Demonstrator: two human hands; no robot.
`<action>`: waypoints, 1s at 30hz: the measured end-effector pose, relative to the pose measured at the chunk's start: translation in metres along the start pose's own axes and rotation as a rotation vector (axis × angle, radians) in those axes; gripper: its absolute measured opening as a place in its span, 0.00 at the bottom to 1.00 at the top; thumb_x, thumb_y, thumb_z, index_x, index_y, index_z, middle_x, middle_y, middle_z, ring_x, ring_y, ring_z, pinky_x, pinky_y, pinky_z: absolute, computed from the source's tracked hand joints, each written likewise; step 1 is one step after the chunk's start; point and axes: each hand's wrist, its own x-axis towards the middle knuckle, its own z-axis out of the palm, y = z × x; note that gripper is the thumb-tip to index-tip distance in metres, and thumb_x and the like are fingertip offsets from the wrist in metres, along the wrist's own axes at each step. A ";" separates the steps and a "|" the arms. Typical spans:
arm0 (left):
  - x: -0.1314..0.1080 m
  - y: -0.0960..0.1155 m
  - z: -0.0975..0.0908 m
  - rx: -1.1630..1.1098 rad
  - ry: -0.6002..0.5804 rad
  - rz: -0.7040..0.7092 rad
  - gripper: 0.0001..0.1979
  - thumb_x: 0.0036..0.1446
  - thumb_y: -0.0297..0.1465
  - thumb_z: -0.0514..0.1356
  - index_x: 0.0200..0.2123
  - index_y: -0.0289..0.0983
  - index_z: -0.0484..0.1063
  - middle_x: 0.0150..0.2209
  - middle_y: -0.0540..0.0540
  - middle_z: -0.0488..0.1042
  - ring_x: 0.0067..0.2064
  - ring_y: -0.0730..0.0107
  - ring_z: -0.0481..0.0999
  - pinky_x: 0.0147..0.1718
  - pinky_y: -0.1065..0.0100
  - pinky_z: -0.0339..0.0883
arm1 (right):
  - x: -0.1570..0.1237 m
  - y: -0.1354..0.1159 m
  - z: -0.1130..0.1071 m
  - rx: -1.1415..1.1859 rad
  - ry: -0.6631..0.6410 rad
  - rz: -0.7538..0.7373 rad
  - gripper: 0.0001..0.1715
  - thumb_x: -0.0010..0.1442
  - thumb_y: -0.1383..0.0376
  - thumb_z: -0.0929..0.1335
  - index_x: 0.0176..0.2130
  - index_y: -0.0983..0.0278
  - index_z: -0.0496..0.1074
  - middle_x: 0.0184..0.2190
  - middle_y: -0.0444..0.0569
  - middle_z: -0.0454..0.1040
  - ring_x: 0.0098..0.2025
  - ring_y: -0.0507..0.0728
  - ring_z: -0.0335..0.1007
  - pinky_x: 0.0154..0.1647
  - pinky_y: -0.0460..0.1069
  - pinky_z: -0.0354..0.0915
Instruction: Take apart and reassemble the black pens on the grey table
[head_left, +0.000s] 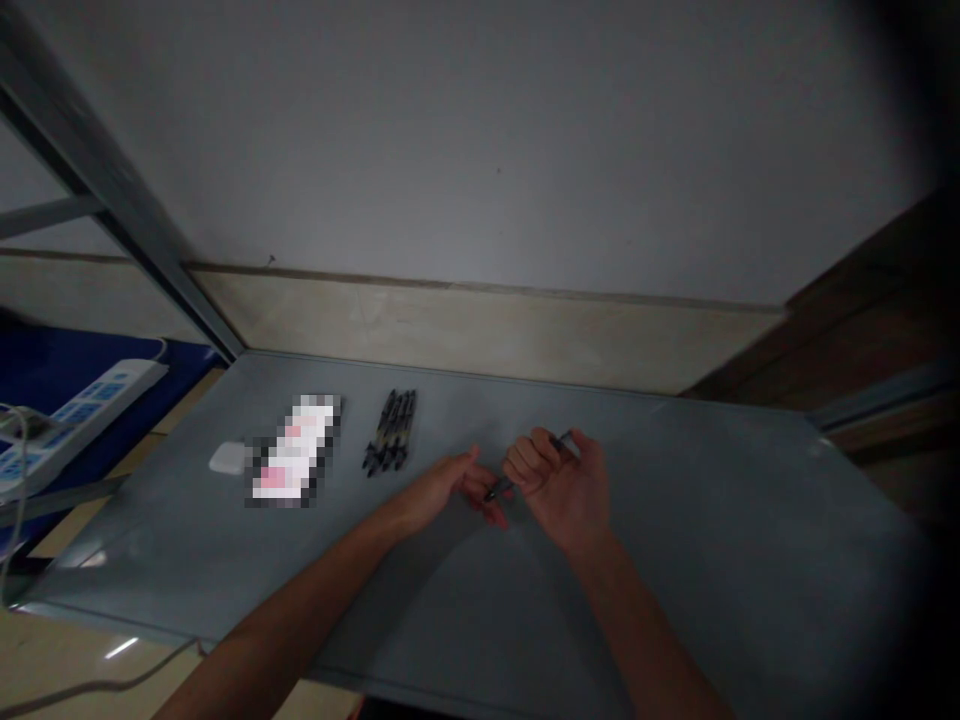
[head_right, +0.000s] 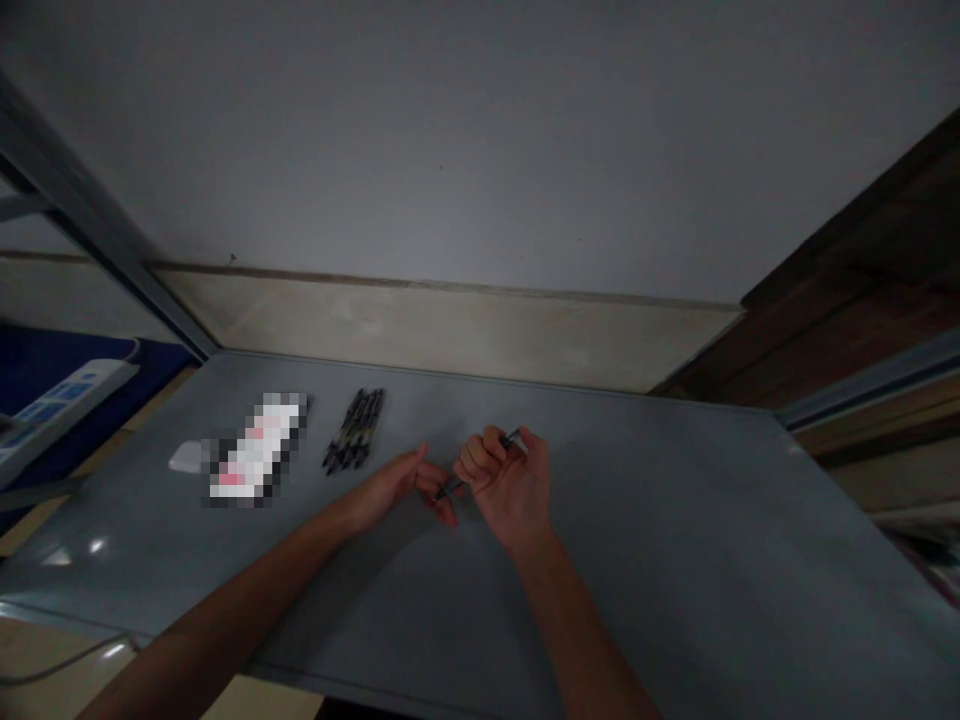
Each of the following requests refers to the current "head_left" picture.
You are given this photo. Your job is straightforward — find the person's left hand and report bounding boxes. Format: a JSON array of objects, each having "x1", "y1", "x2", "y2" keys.
[{"x1": 397, "y1": 446, "x2": 519, "y2": 535}]

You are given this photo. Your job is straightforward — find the person's right hand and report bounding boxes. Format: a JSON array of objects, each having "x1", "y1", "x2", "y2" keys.
[{"x1": 502, "y1": 427, "x2": 618, "y2": 555}]

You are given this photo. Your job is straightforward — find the black pen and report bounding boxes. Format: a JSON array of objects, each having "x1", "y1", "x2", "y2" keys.
[{"x1": 483, "y1": 431, "x2": 576, "y2": 504}]

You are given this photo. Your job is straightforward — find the row of black pens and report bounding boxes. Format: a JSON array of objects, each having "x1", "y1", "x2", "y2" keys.
[{"x1": 362, "y1": 387, "x2": 420, "y2": 475}]

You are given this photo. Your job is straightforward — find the white flat box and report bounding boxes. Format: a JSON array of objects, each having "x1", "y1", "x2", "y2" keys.
[{"x1": 245, "y1": 392, "x2": 347, "y2": 512}]

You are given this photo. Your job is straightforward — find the small white rounded block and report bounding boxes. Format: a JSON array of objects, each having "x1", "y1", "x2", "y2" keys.
[{"x1": 207, "y1": 441, "x2": 250, "y2": 478}]

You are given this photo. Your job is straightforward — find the brown wooden door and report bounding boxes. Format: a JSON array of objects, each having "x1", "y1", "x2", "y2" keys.
[{"x1": 678, "y1": 179, "x2": 960, "y2": 481}]

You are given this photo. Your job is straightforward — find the white power strip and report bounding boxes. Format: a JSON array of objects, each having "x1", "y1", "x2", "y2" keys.
[{"x1": 0, "y1": 357, "x2": 169, "y2": 505}]

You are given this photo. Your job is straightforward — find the blue board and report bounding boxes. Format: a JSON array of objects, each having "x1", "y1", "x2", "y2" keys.
[{"x1": 0, "y1": 307, "x2": 230, "y2": 526}]

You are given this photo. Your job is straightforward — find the white plug adapter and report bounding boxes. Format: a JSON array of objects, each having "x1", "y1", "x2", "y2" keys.
[{"x1": 0, "y1": 403, "x2": 48, "y2": 451}]

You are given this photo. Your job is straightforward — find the grey metal shelf frame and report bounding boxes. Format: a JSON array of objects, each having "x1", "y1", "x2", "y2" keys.
[{"x1": 0, "y1": 0, "x2": 247, "y2": 369}]

